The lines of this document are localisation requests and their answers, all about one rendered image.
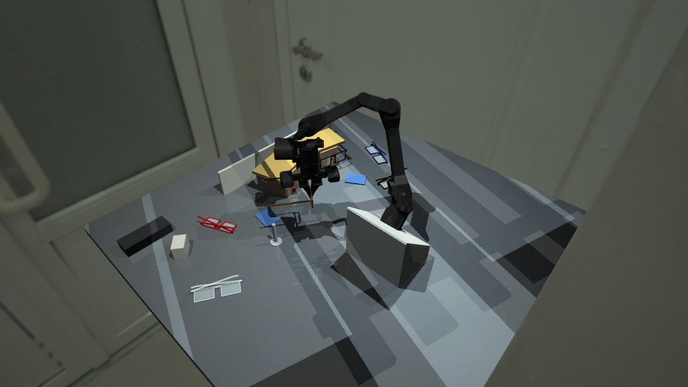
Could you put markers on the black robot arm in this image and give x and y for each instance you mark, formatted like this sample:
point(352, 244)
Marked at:
point(390, 112)

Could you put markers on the black glasses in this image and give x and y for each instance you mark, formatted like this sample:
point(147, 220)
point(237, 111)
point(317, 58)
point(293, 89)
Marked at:
point(383, 182)

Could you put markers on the white-framed glasses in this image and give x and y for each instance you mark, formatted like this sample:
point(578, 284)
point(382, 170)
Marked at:
point(228, 288)

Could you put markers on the beige cube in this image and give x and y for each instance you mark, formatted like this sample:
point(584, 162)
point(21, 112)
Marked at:
point(180, 246)

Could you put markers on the grey flat rectangular panel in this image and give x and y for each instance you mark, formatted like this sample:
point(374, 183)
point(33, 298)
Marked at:
point(240, 173)

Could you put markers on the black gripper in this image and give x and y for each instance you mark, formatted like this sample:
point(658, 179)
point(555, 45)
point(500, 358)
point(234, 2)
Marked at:
point(309, 171)

